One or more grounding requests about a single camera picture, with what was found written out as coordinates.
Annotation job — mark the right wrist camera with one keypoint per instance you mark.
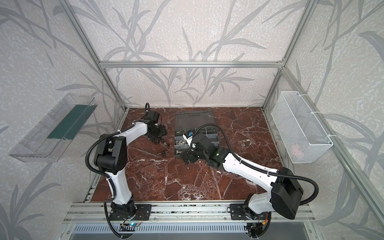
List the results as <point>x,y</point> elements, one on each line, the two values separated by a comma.
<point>188,137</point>

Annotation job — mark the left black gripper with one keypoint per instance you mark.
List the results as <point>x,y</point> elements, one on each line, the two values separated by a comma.
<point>160,132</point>

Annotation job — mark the green electronics board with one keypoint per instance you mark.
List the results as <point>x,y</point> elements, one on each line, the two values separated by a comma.
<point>129,227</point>

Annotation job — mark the clear plastic wall bin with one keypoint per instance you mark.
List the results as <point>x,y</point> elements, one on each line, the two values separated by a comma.
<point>50,138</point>

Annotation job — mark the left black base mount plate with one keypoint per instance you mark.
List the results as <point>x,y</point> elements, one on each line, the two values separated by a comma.
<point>140,212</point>

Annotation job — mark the white wire mesh basket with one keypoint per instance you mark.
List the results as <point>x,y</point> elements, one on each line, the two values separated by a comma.
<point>302,134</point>

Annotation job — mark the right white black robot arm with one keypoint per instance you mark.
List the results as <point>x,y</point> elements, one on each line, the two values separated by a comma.
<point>284,191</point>

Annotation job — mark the grey plastic compartment organizer box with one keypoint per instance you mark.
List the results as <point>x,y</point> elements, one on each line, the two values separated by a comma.
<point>192,121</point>

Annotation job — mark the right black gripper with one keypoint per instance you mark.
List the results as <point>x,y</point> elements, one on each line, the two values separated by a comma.
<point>192,154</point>

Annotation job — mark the aluminium front rail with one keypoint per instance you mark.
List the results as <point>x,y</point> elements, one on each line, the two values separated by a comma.
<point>160,212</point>

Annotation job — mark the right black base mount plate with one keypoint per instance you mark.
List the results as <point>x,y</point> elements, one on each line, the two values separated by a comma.
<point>241,212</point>

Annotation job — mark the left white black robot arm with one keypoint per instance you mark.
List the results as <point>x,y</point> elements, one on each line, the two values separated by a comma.
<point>108,157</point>

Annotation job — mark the silver screws inside organizer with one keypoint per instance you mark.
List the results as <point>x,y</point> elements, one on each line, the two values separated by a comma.
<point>181,144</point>

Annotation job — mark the aluminium cage frame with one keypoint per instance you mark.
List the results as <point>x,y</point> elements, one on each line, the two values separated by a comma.
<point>355,173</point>

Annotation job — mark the pile of black nuts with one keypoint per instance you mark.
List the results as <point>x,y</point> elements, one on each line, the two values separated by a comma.
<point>162,143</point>

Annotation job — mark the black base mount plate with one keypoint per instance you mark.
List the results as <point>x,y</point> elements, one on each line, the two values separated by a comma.
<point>140,212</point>
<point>241,212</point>

